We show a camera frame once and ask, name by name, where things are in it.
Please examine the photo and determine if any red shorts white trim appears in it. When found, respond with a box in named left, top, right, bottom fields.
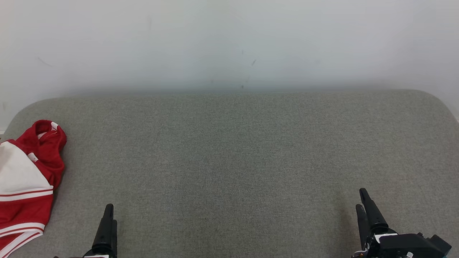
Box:
left=7, top=120, right=67, bottom=189

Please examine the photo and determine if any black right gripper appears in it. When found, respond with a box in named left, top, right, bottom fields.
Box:
left=353, top=188, right=399, bottom=258

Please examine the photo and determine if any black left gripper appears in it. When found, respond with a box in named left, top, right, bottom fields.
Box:
left=83, top=204, right=118, bottom=258

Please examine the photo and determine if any red jersey number 23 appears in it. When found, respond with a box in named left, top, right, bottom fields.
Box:
left=0, top=140, right=54, bottom=258

